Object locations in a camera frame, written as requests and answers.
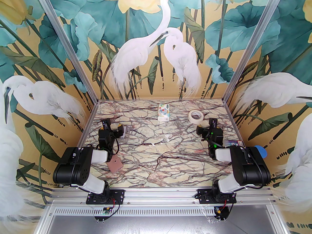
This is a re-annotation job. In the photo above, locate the pink leather card holder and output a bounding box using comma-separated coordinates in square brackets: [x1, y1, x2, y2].
[108, 156, 123, 173]

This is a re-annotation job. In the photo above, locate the cream masking tape roll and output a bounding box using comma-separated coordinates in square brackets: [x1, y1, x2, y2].
[188, 110, 204, 124]

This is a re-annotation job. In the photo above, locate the white patterned tissue pack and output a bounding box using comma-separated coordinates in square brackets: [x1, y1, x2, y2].
[158, 103, 171, 122]

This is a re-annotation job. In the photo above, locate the clear jar with blue lid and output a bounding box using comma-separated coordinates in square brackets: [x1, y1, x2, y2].
[253, 145, 267, 159]

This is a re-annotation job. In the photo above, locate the perforated metal strip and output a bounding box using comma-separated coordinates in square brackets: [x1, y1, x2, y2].
[48, 206, 272, 216]

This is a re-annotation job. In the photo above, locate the grey metal sheet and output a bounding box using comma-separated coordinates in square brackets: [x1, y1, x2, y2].
[37, 215, 287, 234]

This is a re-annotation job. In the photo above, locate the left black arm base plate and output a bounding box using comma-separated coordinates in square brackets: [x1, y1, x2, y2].
[87, 189, 125, 205]

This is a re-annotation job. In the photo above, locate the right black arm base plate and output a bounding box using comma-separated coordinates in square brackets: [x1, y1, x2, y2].
[197, 189, 237, 204]

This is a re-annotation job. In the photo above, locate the black bracket with yellow connector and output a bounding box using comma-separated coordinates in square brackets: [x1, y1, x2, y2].
[213, 204, 232, 221]

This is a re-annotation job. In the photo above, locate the aluminium frame rail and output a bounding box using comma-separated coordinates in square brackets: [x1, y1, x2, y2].
[46, 187, 278, 206]

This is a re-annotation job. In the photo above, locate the aluminium frame post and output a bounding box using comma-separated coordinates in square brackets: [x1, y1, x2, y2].
[32, 0, 99, 102]
[222, 0, 285, 102]

